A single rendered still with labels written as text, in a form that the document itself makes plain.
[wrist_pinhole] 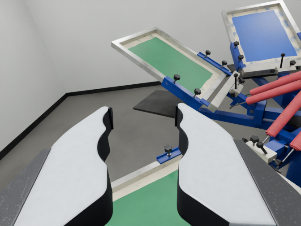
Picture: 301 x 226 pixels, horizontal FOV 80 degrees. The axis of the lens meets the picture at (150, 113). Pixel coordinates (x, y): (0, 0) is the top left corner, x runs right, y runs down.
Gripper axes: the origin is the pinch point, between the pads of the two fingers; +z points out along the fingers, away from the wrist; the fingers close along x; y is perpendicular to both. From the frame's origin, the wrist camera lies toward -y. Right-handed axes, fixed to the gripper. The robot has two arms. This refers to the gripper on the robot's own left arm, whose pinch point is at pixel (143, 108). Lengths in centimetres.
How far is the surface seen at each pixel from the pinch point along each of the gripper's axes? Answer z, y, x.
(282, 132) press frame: 64, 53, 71
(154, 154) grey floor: 173, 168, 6
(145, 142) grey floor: 202, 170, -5
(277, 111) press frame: 87, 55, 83
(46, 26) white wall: 444, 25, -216
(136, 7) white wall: 418, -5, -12
